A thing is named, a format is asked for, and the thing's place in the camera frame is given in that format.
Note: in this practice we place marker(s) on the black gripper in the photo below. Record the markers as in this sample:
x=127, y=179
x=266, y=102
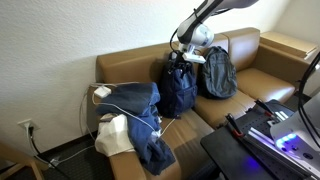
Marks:
x=181, y=61

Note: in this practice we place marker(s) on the blue denim jeans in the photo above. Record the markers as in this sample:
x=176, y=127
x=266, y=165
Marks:
x=140, y=110

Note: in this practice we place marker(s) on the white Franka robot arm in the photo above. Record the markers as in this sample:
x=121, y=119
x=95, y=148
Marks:
x=200, y=20

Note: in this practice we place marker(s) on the navy blue backpack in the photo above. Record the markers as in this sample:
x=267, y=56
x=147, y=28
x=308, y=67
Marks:
x=178, y=93

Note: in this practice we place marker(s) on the grey backpack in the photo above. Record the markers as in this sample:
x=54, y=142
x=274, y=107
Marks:
x=218, y=75

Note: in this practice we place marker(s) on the white power adapter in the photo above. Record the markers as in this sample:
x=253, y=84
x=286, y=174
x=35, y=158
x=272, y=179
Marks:
x=102, y=92

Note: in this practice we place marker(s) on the tan leather sofa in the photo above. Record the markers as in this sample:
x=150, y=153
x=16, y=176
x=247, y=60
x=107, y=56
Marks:
x=263, y=85

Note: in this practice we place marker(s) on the white cloth garment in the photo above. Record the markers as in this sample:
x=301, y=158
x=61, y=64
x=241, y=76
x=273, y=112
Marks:
x=113, y=135

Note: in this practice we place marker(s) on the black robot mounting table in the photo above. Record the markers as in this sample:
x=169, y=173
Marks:
x=233, y=156

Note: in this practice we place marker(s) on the light wooden side ledge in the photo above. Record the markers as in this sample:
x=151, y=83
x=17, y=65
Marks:
x=288, y=43

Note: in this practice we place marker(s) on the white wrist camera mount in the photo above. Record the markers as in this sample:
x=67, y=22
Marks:
x=194, y=56

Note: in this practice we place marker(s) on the aluminium mounting rail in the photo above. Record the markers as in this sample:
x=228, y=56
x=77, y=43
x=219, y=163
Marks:
x=266, y=140

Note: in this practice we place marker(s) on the white wall outlet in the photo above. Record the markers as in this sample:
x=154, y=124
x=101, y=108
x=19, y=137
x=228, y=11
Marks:
x=27, y=124

